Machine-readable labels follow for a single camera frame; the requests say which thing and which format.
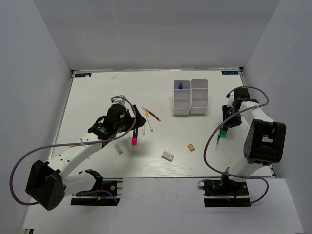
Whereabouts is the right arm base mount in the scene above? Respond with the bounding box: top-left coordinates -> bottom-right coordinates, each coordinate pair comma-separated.
198,179 -> 251,208

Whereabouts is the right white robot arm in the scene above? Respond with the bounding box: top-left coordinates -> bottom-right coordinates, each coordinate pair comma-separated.
220,86 -> 286,195

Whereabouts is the yellow cap white marker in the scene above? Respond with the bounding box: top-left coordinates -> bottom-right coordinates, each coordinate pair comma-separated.
127,133 -> 133,151

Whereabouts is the white divided container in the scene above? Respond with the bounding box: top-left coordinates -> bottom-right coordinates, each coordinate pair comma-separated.
190,79 -> 209,115
173,80 -> 191,116

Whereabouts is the pink black highlighter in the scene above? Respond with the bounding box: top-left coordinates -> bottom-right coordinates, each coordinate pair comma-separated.
132,128 -> 138,145

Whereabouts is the green clear pen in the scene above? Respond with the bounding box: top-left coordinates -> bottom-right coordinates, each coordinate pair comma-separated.
215,135 -> 220,150

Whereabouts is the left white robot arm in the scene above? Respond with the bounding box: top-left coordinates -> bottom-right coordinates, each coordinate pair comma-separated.
26,102 -> 146,211

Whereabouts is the left white divided container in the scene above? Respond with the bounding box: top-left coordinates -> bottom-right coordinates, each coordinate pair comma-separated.
173,80 -> 191,116

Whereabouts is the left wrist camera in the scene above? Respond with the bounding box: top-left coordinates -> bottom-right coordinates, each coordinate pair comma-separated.
110,95 -> 126,106

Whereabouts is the orange cap white marker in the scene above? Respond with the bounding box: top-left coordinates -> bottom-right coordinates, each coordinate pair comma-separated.
145,112 -> 154,132

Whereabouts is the red orange pen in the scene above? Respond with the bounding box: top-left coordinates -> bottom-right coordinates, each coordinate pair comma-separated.
141,106 -> 161,122

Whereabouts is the green black highlighter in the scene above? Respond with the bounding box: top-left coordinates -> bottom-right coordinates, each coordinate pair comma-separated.
220,124 -> 229,138

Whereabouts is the grey white eraser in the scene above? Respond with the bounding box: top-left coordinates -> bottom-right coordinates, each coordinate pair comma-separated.
114,144 -> 123,155

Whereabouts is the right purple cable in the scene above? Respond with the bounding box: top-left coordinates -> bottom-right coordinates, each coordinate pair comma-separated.
198,85 -> 270,204

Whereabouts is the right white divided container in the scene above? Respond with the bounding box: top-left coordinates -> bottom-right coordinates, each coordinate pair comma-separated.
190,79 -> 209,115

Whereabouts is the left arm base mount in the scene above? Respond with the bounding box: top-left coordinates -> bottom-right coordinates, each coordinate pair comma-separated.
70,178 -> 123,207

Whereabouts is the white staples box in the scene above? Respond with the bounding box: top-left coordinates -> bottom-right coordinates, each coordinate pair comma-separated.
161,151 -> 174,162

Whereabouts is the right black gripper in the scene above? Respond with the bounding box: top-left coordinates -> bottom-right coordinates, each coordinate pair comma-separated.
223,104 -> 243,128

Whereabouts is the purple cable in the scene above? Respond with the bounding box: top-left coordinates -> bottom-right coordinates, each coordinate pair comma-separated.
9,96 -> 138,205
198,85 -> 270,204

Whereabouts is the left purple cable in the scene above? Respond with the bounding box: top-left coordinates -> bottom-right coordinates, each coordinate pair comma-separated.
9,96 -> 138,205

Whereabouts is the yellow eraser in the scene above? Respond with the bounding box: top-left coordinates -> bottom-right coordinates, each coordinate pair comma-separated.
188,144 -> 195,151

